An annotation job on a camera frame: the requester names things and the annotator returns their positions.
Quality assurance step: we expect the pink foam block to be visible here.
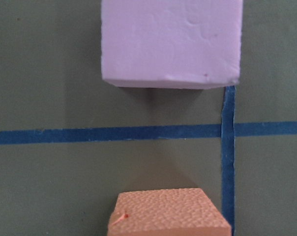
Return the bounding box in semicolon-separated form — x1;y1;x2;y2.
101;0;243;89

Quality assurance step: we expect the orange foam block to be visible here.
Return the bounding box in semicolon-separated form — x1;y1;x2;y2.
107;188;232;236

